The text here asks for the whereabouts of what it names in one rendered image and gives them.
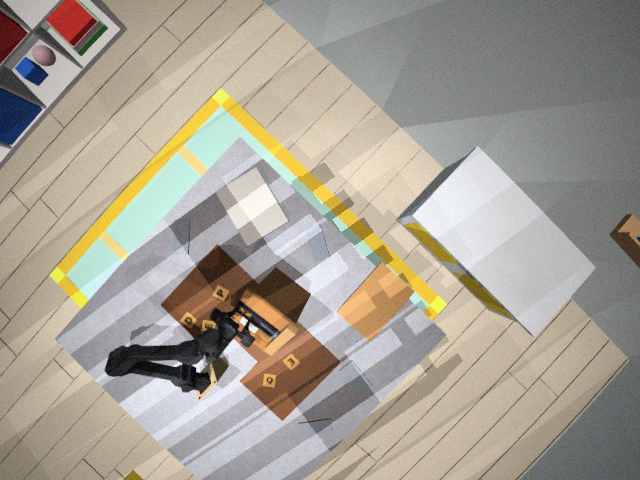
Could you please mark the white paper ticket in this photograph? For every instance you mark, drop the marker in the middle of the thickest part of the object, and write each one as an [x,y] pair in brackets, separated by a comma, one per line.
[252,327]

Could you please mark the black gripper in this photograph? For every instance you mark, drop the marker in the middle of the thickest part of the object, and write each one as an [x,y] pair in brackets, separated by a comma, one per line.
[246,338]

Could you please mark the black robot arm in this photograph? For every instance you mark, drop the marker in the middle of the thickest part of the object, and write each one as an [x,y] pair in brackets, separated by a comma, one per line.
[135,358]

